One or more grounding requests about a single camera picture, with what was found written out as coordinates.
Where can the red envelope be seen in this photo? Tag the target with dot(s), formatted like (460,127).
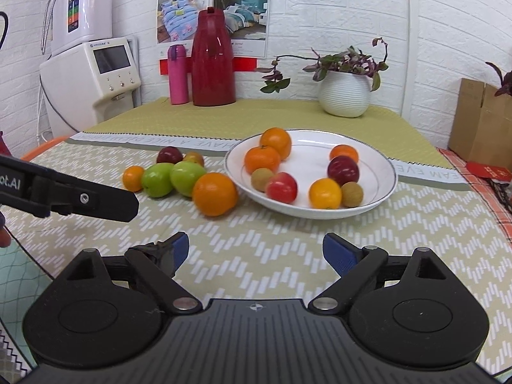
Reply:
(484,170)

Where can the small brownish fruit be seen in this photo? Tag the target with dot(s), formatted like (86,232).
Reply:
(195,158)

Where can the cardboard box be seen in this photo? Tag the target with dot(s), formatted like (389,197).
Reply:
(476,128)

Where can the pink water bottle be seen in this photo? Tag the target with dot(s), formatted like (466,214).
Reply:
(178,80)

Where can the white porcelain plate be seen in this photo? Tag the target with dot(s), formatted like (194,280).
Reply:
(304,160)

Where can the large orange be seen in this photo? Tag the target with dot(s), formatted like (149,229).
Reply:
(276,142)
(215,195)

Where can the white wall water purifier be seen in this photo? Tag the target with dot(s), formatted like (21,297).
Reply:
(92,8)

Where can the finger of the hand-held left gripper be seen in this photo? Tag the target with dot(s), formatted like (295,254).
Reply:
(100,204)

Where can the red thermos jug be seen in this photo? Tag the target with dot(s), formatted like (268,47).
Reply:
(212,68)

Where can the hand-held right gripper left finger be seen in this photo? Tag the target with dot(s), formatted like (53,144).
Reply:
(180,248)

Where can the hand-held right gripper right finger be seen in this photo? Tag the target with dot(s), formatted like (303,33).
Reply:
(338,254)

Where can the large dark red plum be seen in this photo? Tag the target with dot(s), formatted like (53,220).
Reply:
(343,170)

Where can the yellow orange citrus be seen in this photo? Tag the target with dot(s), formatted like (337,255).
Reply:
(324,194)

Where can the tan longan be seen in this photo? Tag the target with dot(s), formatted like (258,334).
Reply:
(260,180)
(352,195)

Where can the olive green table mat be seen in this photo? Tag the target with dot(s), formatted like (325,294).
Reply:
(280,116)

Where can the white wall pipe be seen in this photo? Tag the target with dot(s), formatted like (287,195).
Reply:
(408,40)

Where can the dark purple leafy plant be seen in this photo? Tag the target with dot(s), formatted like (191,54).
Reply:
(504,84)

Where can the mandarin orange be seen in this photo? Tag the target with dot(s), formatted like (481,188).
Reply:
(262,159)
(344,152)

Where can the red plaid cloth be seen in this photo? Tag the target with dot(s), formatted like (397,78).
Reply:
(500,216)

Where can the white potted purple plant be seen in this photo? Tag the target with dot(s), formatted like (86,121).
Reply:
(344,96)

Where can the person's left hand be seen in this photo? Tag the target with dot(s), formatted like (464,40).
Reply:
(4,232)

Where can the white dispenser with screen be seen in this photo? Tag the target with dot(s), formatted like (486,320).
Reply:
(68,84)

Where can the green jujube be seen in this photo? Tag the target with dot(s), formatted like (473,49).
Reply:
(186,176)
(157,180)

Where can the small orange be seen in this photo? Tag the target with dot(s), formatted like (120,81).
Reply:
(133,179)

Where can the small red apple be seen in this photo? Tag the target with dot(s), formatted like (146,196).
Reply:
(281,188)

